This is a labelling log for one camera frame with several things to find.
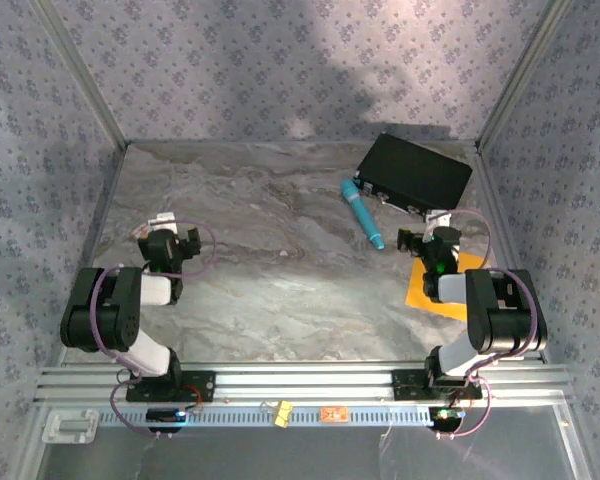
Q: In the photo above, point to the orange paper sheet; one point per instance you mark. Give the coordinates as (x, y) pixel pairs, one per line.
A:
(414, 292)

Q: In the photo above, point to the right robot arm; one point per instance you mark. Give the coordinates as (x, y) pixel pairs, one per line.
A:
(505, 310)

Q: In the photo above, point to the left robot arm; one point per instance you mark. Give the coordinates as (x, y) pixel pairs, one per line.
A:
(145, 350)

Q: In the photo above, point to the teal marker pen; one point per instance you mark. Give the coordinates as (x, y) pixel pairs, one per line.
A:
(360, 210)

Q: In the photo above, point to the black hard case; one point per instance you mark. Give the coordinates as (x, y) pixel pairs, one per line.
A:
(415, 170)

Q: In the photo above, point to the aluminium table edge profile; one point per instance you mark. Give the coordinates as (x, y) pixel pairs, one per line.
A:
(94, 250)
(502, 225)

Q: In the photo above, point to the right controller board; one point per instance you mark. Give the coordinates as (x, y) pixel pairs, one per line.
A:
(445, 415)

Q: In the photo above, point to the controller board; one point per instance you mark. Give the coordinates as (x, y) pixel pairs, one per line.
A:
(445, 415)
(165, 415)

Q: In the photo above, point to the left controller board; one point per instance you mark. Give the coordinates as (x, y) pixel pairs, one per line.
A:
(165, 415)

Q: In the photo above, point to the orange label sticker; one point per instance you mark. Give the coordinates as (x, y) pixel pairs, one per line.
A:
(335, 414)

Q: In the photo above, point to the yellow binder clip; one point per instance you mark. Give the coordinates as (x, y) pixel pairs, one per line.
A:
(282, 414)

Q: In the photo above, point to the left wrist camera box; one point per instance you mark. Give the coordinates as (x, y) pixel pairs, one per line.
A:
(162, 220)

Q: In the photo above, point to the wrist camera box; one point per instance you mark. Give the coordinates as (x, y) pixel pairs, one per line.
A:
(162, 220)
(437, 218)

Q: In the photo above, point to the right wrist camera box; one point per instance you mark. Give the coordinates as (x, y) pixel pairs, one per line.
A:
(437, 218)

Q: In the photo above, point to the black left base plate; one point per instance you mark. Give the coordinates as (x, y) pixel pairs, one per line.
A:
(205, 385)

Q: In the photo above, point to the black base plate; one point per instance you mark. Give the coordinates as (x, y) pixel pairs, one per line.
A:
(405, 385)
(205, 385)

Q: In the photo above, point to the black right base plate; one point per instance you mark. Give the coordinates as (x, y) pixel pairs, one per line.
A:
(405, 385)

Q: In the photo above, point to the aluminium mounting rail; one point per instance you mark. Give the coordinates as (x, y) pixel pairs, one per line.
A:
(305, 382)

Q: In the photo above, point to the aluminium frame post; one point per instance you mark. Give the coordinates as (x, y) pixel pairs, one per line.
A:
(520, 75)
(82, 75)

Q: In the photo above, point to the grey metal bracket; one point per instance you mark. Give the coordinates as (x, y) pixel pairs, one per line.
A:
(70, 426)

